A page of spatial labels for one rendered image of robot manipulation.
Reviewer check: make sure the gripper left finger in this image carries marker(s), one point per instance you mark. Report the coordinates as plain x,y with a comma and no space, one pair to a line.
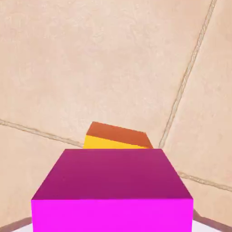
25,228

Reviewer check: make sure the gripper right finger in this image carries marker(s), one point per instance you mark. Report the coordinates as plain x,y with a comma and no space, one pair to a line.
201,226

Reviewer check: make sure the small magenta cube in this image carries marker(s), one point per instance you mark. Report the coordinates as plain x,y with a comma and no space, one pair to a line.
112,190

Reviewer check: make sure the small yellow cube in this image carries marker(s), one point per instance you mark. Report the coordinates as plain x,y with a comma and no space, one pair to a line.
116,135

